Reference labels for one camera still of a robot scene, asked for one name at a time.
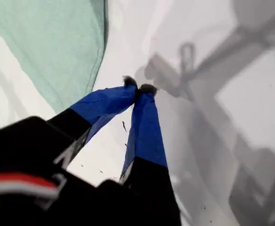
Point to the pale green T-shirt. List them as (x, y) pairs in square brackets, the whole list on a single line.
[(45, 47)]

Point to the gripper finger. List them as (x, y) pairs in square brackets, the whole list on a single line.
[(146, 141), (104, 103)]

